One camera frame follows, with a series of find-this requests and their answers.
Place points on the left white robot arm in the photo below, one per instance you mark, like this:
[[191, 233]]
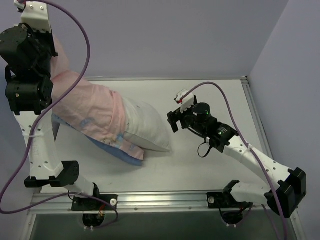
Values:
[[29, 93]]

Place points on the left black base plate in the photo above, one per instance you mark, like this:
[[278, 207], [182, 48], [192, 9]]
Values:
[[107, 202]]

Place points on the aluminium right side rail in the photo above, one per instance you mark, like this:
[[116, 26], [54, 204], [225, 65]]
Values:
[[256, 117]]

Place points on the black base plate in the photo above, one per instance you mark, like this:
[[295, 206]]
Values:
[[107, 202], [218, 199]]

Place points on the aluminium rail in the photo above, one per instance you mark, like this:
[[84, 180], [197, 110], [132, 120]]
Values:
[[102, 78], [256, 117], [141, 202]]

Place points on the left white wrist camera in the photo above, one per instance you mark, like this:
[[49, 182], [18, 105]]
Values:
[[35, 14]]

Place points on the aluminium back rail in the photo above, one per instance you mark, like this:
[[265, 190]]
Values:
[[102, 78]]

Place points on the blue and pink pillowcase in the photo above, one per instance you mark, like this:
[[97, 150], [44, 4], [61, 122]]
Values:
[[93, 110]]

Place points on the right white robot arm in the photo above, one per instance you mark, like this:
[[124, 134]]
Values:
[[286, 187]]

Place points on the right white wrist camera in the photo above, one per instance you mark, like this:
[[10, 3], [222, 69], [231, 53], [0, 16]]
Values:
[[186, 100]]

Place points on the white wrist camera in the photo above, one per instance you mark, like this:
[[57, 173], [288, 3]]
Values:
[[186, 100], [35, 14]]

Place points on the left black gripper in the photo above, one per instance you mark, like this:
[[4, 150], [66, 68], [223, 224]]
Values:
[[50, 43]]

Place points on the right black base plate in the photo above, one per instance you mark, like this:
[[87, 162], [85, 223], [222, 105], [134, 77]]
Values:
[[218, 199]]

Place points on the white pillow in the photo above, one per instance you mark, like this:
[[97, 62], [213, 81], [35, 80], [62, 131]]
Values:
[[144, 126]]

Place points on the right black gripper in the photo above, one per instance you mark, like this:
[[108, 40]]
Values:
[[178, 118]]

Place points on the aluminium front rail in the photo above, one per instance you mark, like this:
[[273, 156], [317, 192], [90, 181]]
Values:
[[141, 202]]

